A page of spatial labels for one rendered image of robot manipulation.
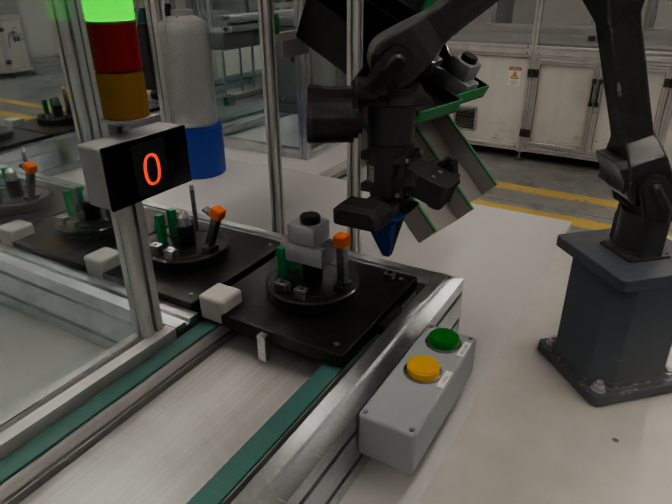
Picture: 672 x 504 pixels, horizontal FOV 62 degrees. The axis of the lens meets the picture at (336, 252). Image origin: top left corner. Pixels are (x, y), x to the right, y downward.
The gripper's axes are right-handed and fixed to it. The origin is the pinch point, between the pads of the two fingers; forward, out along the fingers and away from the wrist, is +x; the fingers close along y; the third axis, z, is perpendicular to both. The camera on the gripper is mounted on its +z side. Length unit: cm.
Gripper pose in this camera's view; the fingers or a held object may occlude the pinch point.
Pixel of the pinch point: (387, 231)
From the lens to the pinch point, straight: 74.6
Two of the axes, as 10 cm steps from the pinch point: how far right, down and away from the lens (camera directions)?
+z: 8.6, 2.1, -4.6
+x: 0.1, 9.0, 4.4
